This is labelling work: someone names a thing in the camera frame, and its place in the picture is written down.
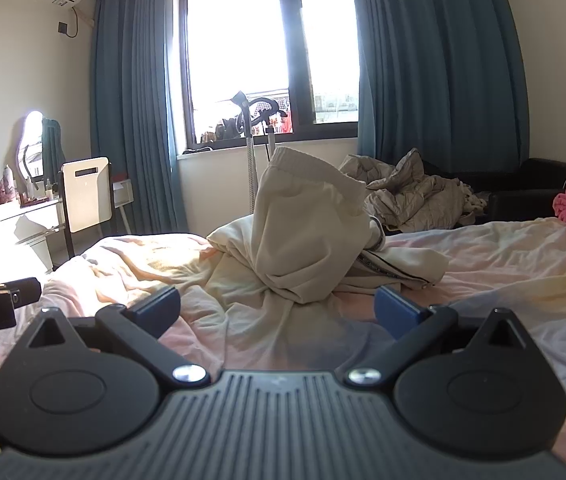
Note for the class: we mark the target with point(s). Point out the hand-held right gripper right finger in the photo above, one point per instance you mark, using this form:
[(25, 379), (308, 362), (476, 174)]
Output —
[(397, 310)]

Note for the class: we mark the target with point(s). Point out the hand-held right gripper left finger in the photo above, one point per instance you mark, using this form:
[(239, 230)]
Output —
[(155, 306)]

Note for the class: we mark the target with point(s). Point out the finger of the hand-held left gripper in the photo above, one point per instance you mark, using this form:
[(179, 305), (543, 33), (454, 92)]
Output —
[(25, 291)]

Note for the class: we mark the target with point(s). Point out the cream sweatpants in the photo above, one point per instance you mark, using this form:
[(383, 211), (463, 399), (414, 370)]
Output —
[(303, 220)]

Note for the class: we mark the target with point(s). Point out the white dressing table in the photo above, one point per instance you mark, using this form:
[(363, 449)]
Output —
[(18, 225)]

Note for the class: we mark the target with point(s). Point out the beige quilted jacket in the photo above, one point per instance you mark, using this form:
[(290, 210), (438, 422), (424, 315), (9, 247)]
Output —
[(413, 195)]

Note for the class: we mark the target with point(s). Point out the white patterned cloth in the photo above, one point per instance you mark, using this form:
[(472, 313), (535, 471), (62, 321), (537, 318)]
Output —
[(473, 207)]

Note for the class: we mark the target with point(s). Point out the wavy standing mirror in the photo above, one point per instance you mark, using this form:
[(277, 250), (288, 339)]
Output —
[(30, 135)]

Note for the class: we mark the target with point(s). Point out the garment steamer stand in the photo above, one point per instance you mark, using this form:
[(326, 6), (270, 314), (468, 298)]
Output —
[(250, 160)]

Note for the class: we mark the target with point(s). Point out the black sofa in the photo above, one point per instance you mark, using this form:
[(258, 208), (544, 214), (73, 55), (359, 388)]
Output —
[(528, 195)]

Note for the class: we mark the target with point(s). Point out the blue curtain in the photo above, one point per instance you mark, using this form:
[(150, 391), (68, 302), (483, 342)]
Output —
[(133, 110), (438, 60)]

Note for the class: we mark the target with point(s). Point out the dark framed window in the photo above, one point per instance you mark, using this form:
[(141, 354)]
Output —
[(243, 60)]

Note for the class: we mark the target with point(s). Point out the white panel black frame chair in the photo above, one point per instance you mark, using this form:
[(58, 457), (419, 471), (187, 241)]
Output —
[(85, 195)]

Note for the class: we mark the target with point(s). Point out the black wall box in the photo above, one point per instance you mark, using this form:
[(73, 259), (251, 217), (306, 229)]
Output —
[(63, 28)]

